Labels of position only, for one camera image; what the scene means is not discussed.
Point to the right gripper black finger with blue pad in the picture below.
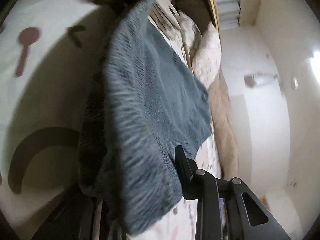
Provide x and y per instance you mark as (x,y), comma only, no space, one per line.
(246,216)

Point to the blue knitted sweater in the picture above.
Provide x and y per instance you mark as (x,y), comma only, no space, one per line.
(153,104)

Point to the wooden headboard shelf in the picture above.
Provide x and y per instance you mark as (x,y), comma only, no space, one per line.
(202,12)

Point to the beige fleece blanket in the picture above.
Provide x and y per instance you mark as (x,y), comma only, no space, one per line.
(225,138)

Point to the grey curtain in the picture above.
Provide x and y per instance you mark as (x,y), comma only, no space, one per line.
(229,13)

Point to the bunny print bed sheet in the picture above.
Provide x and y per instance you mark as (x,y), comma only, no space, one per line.
(50,72)

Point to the fluffy pink pillow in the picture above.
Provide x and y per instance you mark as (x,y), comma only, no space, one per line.
(207,59)

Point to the beige curtain valance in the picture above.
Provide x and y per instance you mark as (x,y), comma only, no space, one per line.
(248,12)

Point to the hanging white bottle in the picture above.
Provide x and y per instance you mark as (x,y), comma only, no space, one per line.
(259,79)

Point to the round white ceiling fixture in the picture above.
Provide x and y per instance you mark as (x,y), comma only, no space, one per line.
(294,83)

